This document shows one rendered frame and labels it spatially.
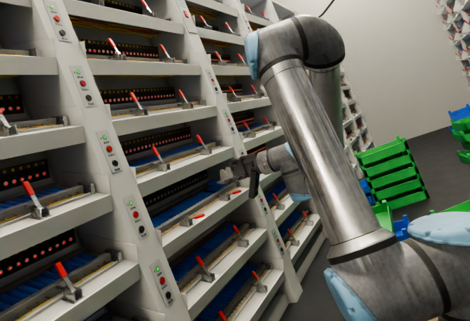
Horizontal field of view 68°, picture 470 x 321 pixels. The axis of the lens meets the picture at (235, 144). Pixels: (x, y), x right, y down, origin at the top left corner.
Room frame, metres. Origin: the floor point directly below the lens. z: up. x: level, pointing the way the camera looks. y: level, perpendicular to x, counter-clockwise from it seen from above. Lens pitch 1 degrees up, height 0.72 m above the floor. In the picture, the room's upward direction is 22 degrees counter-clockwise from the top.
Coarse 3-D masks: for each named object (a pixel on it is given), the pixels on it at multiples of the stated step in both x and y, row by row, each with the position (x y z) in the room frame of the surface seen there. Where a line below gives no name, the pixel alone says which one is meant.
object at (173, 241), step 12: (204, 180) 1.55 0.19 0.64; (240, 180) 1.54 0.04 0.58; (180, 192) 1.40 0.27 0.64; (240, 192) 1.47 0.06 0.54; (156, 204) 1.26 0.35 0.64; (216, 204) 1.34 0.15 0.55; (228, 204) 1.35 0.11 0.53; (240, 204) 1.45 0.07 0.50; (204, 216) 1.22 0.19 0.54; (216, 216) 1.27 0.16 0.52; (180, 228) 1.13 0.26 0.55; (192, 228) 1.14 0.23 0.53; (204, 228) 1.20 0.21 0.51; (168, 240) 1.04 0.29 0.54; (180, 240) 1.08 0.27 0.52; (192, 240) 1.14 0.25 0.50; (168, 252) 1.03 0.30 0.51
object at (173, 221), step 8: (232, 184) 1.51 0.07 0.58; (216, 192) 1.41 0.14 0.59; (224, 192) 1.44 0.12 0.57; (208, 200) 1.33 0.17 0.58; (192, 208) 1.23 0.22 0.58; (200, 208) 1.28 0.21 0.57; (176, 216) 1.17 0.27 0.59; (184, 216) 1.19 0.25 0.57; (192, 216) 1.20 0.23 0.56; (160, 224) 1.10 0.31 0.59; (168, 224) 1.11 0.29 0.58
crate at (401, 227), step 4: (404, 216) 1.78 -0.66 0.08; (400, 220) 1.81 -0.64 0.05; (404, 220) 1.79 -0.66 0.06; (408, 220) 1.78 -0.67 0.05; (396, 224) 1.82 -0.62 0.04; (400, 224) 1.82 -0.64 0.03; (404, 224) 1.81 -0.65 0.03; (396, 228) 1.83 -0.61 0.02; (400, 228) 1.82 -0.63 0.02; (404, 228) 1.64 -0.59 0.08; (396, 232) 1.82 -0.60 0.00; (400, 232) 1.80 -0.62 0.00; (404, 232) 1.63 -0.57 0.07; (400, 236) 1.64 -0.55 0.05; (404, 236) 1.63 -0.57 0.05; (408, 236) 1.62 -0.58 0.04; (400, 240) 1.64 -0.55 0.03
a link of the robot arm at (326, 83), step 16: (304, 16) 0.86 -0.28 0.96; (304, 32) 0.84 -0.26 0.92; (320, 32) 0.85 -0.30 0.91; (336, 32) 0.89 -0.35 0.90; (320, 48) 0.87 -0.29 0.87; (336, 48) 0.88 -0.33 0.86; (304, 64) 0.94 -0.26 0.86; (320, 64) 0.91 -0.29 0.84; (336, 64) 0.91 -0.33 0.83; (320, 80) 0.96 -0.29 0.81; (336, 80) 0.97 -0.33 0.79; (320, 96) 1.00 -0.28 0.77; (336, 96) 1.00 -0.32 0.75; (336, 112) 1.04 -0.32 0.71; (336, 128) 1.08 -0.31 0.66
